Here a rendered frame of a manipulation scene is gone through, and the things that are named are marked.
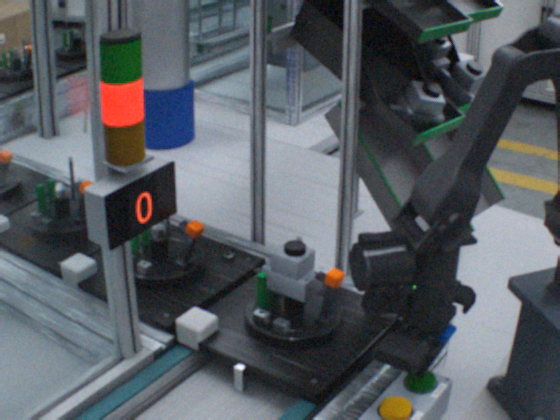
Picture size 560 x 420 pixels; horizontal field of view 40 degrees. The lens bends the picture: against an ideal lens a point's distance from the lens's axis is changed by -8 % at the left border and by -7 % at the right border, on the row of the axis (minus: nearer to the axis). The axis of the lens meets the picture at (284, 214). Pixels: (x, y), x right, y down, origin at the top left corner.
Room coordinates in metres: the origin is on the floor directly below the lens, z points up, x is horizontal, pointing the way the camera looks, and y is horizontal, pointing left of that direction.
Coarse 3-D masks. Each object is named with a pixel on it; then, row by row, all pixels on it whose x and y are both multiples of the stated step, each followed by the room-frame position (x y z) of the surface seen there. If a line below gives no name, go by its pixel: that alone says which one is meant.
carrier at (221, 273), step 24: (144, 240) 1.14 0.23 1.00; (168, 240) 1.11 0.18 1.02; (144, 264) 1.06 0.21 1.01; (168, 264) 1.08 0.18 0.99; (192, 264) 1.08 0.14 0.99; (216, 264) 1.12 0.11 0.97; (240, 264) 1.12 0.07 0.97; (264, 264) 1.14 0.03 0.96; (144, 288) 1.04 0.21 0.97; (168, 288) 1.04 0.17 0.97; (192, 288) 1.05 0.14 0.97; (216, 288) 1.05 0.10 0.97; (144, 312) 0.98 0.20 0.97; (168, 312) 0.98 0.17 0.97
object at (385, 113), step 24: (312, 0) 1.26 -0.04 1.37; (336, 0) 1.31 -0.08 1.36; (312, 24) 1.24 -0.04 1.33; (336, 24) 1.35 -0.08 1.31; (384, 24) 1.30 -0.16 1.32; (312, 48) 1.24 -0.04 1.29; (336, 48) 1.20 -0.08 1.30; (360, 48) 1.30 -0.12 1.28; (384, 48) 1.29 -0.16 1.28; (408, 48) 1.26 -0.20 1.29; (336, 72) 1.20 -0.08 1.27; (360, 72) 1.17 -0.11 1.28; (384, 72) 1.25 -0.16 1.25; (408, 72) 1.26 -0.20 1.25; (360, 96) 1.17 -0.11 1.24; (384, 96) 1.19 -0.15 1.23; (384, 120) 1.13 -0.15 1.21; (456, 120) 1.16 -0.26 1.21
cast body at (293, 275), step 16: (272, 256) 0.96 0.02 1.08; (288, 256) 0.95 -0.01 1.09; (304, 256) 0.95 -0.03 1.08; (272, 272) 0.96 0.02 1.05; (288, 272) 0.95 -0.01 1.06; (304, 272) 0.95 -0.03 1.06; (272, 288) 0.96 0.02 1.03; (288, 288) 0.95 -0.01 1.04; (304, 288) 0.93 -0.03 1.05; (320, 288) 0.96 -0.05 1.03
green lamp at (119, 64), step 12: (108, 48) 0.85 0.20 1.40; (120, 48) 0.85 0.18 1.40; (132, 48) 0.86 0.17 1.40; (108, 60) 0.85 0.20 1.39; (120, 60) 0.85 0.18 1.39; (132, 60) 0.86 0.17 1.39; (108, 72) 0.85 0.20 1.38; (120, 72) 0.85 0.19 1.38; (132, 72) 0.86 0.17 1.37; (108, 84) 0.85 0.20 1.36; (120, 84) 0.85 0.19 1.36
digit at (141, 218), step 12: (132, 192) 0.85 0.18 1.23; (144, 192) 0.86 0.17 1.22; (156, 192) 0.88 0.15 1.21; (132, 204) 0.85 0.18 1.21; (144, 204) 0.86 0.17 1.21; (156, 204) 0.88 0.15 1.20; (132, 216) 0.84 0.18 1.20; (144, 216) 0.86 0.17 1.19; (156, 216) 0.88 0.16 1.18; (132, 228) 0.84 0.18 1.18
